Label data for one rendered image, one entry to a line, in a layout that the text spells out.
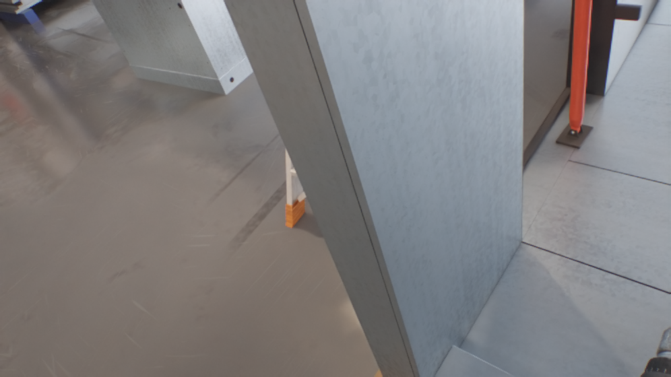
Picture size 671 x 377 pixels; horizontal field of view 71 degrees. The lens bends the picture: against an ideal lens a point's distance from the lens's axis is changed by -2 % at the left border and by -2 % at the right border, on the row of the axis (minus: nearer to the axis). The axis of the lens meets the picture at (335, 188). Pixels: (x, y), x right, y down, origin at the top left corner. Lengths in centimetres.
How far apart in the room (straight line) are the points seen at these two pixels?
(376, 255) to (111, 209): 191
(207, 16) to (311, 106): 222
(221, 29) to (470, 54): 217
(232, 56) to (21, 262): 143
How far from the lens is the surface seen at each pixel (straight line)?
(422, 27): 52
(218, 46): 270
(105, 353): 183
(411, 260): 63
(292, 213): 176
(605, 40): 141
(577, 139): 134
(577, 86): 125
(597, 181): 124
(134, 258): 205
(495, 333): 98
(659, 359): 63
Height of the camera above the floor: 124
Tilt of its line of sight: 42 degrees down
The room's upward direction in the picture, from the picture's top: 20 degrees counter-clockwise
